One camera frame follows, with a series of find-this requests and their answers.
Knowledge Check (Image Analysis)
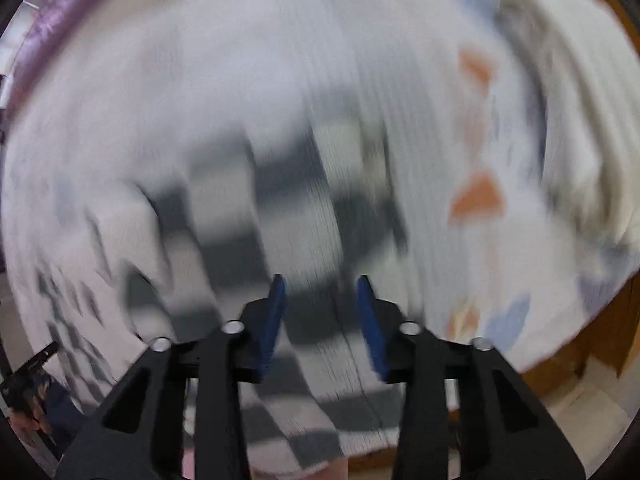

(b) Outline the floral white bed sheet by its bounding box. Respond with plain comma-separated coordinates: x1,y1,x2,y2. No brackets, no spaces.
0,0,640,411

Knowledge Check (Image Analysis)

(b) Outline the folded white garment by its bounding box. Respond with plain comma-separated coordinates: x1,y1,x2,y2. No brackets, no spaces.
500,0,639,249

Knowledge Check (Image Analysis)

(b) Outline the grey white checkered cardigan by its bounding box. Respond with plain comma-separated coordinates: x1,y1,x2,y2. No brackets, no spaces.
35,106,408,477

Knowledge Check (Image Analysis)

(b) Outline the purple floral quilt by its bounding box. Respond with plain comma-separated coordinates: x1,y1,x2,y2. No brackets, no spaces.
8,0,141,101

